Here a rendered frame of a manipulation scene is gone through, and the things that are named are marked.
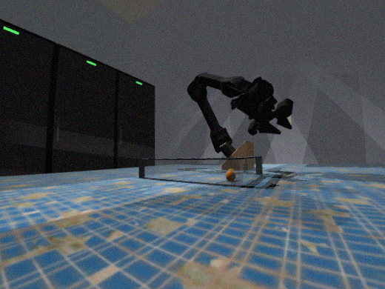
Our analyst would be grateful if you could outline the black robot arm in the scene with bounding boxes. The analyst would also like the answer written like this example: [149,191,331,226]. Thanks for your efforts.
[187,73,278,158]

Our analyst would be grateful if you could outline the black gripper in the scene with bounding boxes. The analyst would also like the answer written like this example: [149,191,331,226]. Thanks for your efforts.
[248,99,293,135]

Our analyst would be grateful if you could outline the low clear corner walls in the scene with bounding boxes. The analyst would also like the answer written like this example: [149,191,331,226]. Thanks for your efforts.
[140,157,262,187]

